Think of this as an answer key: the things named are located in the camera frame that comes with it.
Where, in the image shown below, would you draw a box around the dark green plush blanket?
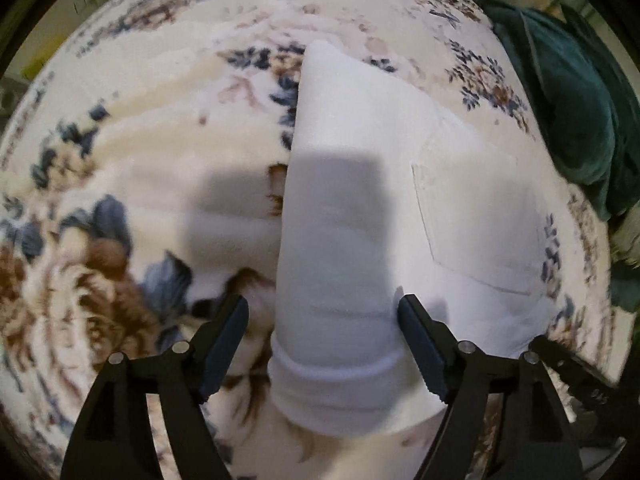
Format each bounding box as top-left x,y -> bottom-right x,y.
474,0 -> 639,220

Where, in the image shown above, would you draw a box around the white pants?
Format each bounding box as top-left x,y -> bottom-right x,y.
268,41 -> 554,438

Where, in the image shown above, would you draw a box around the floral fleece bed blanket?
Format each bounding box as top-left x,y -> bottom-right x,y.
1,0 -> 612,479

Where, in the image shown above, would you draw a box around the dark teal garment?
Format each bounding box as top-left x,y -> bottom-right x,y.
610,259 -> 640,312

